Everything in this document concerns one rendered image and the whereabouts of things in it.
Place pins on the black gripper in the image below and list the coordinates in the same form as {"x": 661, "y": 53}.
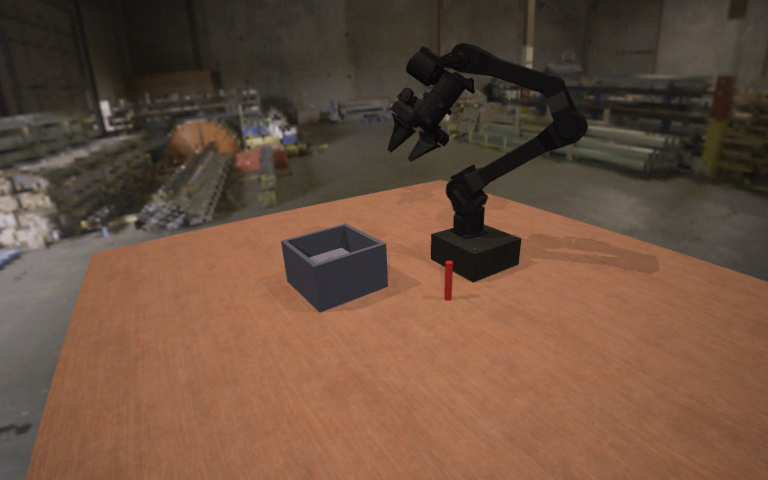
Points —
{"x": 431, "y": 112}

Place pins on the red peg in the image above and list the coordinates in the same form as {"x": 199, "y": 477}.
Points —
{"x": 448, "y": 279}

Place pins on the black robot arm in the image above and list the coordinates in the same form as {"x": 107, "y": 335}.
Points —
{"x": 465, "y": 188}

